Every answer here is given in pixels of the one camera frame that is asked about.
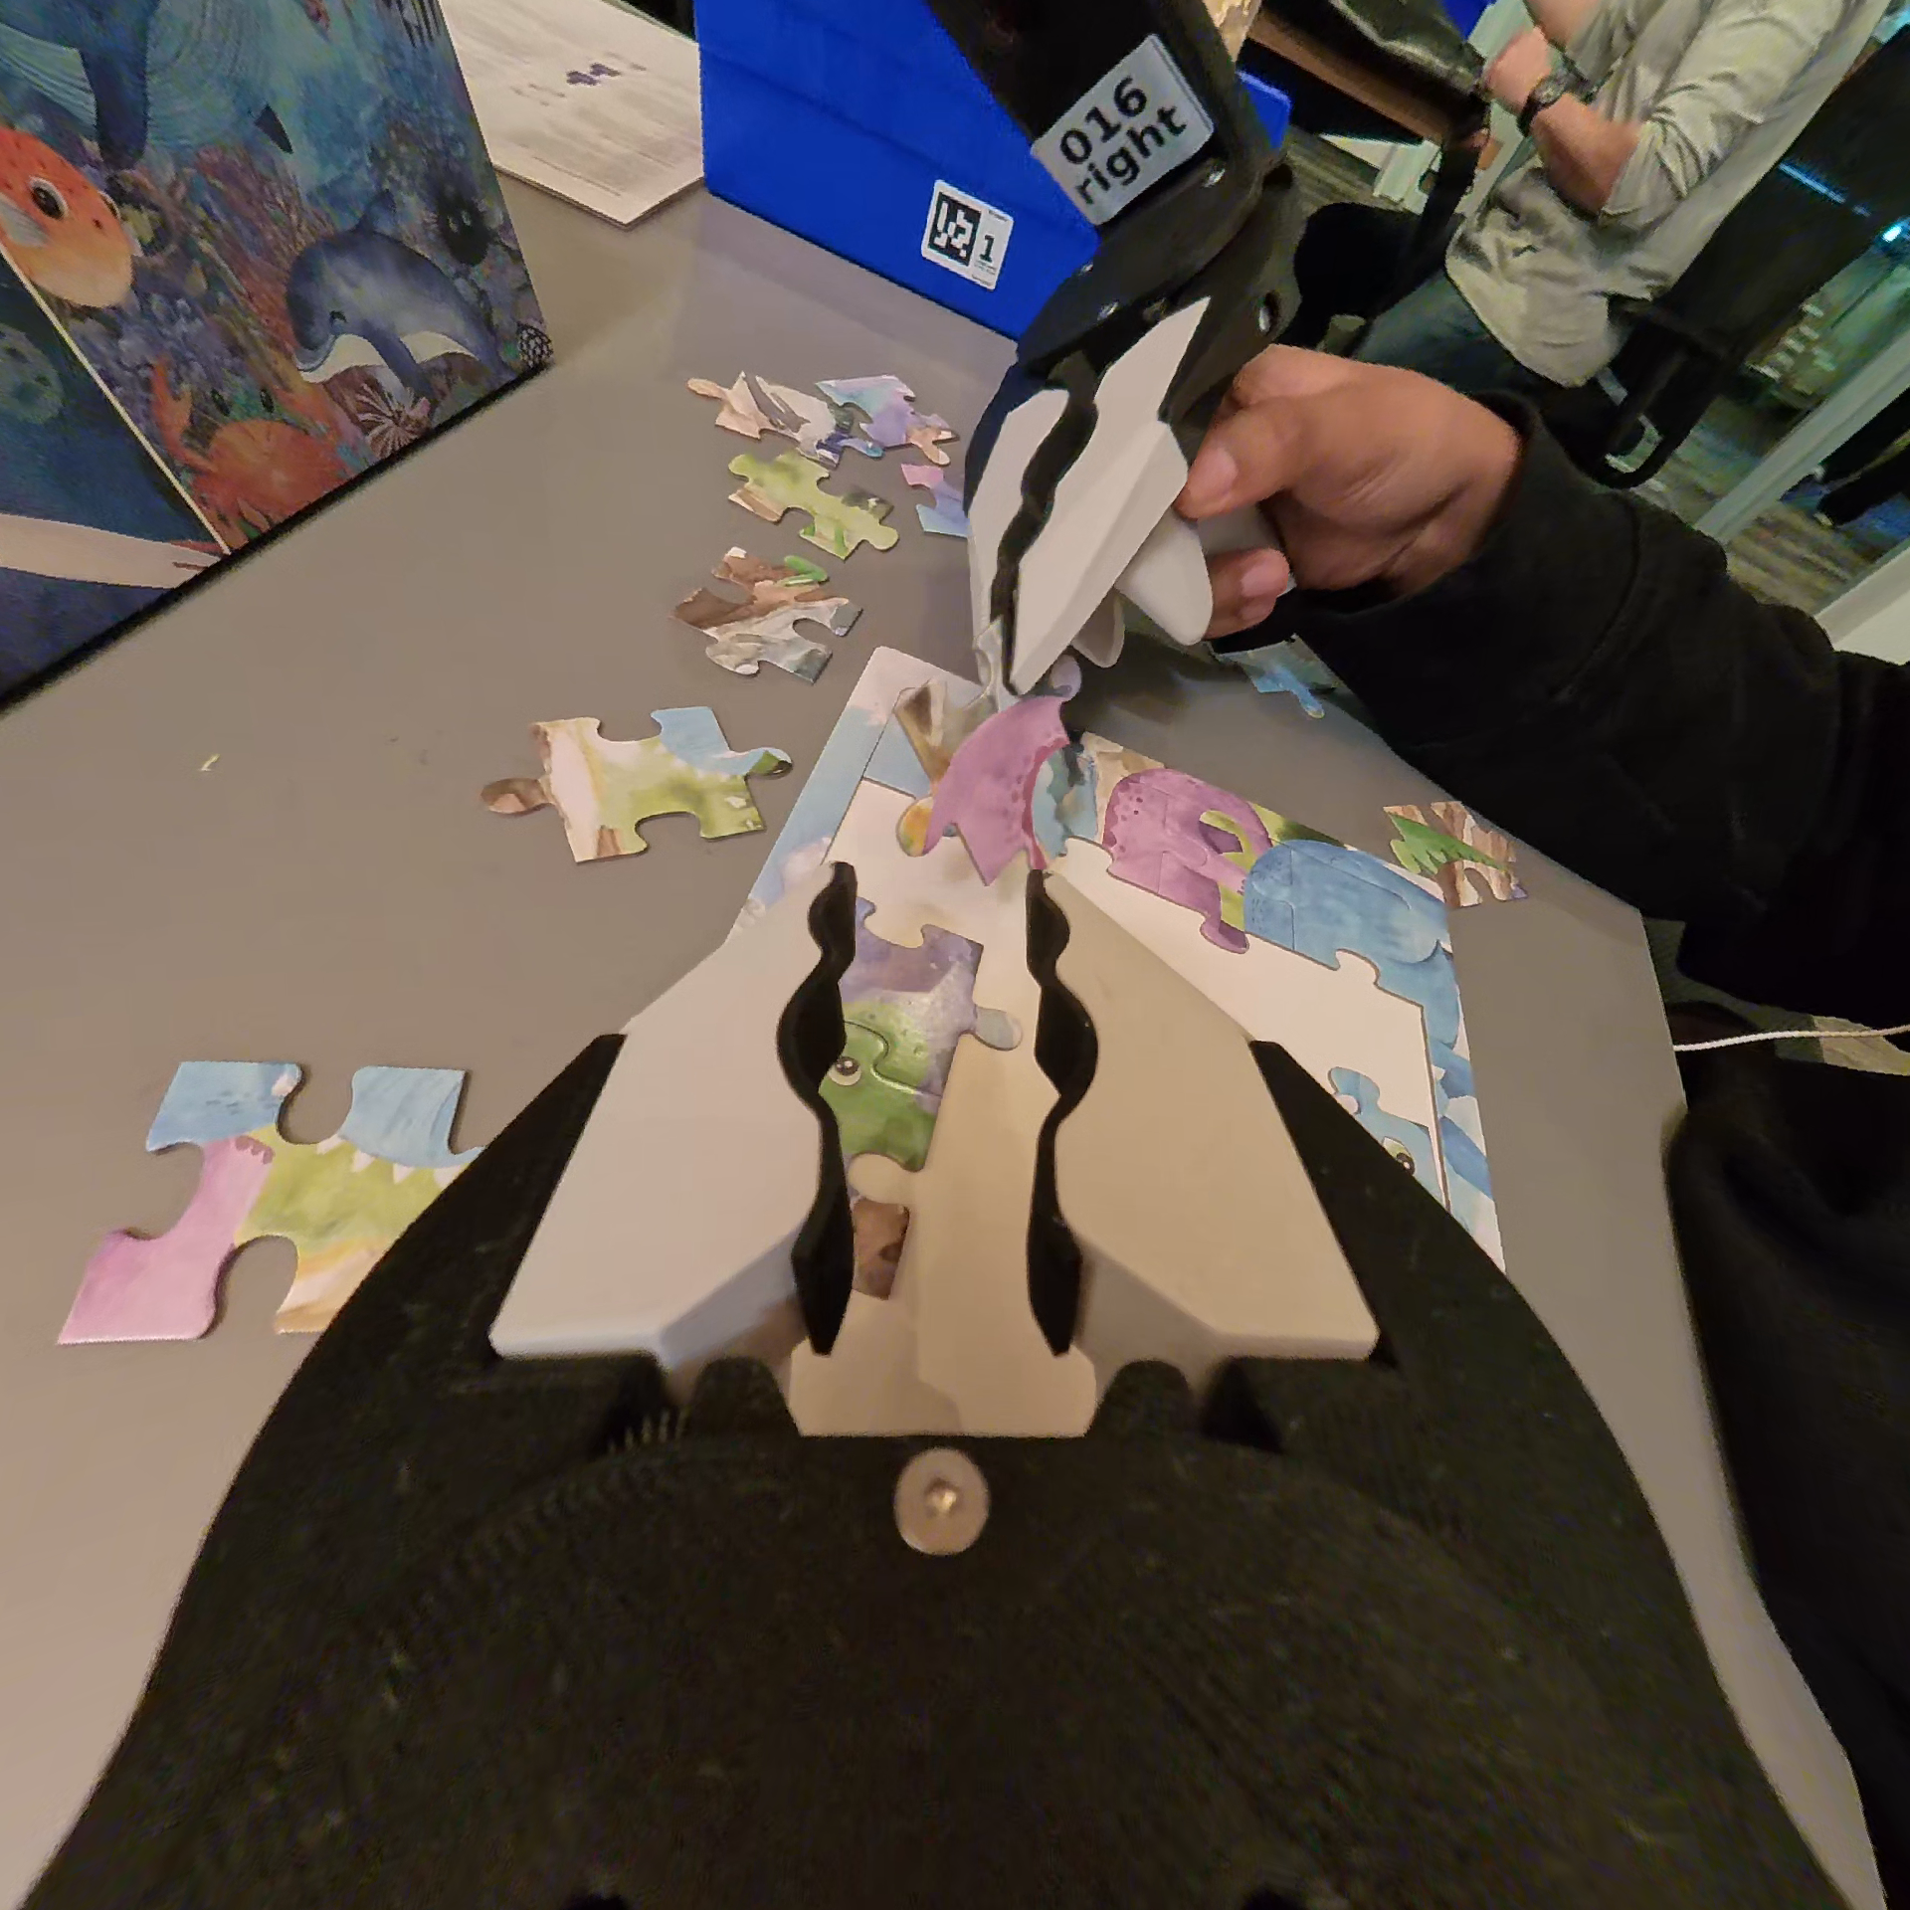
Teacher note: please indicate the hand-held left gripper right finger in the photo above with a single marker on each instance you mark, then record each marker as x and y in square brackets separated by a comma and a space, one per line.
[1209, 1194]

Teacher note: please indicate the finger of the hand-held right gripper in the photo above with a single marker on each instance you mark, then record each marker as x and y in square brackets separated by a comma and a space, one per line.
[1112, 479]
[1004, 508]

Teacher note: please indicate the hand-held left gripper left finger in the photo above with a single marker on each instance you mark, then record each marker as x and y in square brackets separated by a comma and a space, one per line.
[659, 1194]

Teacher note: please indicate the pastel purple pink puzzle piece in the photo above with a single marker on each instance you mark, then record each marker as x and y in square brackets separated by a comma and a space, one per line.
[939, 500]

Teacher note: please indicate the blue triceratops head puzzle piece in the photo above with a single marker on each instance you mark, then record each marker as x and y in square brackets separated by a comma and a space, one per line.
[1382, 1119]

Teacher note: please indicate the dinosaur puzzle tray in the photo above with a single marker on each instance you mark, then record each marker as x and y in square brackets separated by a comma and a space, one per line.
[1342, 1030]

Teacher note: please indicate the purple blue green puzzle piece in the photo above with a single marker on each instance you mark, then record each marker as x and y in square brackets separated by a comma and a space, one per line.
[1217, 865]

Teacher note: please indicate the purple dinosaur body puzzle piece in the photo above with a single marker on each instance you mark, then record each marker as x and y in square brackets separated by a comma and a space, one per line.
[1149, 834]

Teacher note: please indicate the person's right hand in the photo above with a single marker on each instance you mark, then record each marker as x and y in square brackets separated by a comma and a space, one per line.
[1375, 479]

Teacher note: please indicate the green yellow puzzle piece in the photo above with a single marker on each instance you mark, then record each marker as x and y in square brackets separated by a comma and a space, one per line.
[800, 492]

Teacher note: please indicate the peach purple puzzle piece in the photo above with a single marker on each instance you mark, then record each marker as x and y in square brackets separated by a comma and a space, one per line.
[770, 410]

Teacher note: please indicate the brown grey puzzle piece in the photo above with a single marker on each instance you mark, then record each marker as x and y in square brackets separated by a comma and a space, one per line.
[761, 613]

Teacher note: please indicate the blue white puzzle piece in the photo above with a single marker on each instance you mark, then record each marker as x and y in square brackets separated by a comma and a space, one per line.
[1292, 679]

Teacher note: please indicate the pink dinosaur head puzzle piece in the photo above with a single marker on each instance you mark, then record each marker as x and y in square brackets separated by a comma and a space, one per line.
[1078, 791]

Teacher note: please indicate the blue dinosaur body puzzle piece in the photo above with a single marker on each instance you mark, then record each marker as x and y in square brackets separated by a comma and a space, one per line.
[1342, 910]

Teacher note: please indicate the pink yellow blue puzzle piece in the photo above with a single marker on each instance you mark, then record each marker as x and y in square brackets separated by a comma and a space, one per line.
[299, 1194]

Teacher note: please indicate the blue plastic bin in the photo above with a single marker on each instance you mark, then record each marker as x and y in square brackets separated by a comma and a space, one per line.
[836, 135]

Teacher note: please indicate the green dinosaur brown puzzle piece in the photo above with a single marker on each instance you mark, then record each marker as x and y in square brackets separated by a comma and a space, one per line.
[1457, 857]

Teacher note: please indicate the black office chair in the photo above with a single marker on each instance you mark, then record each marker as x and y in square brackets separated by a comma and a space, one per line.
[1748, 343]

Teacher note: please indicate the paper instruction sheet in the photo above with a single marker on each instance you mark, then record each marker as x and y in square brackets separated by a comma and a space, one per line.
[597, 106]

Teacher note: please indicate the illustrated puzzle box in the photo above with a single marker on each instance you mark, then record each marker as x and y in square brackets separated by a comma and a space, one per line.
[223, 299]

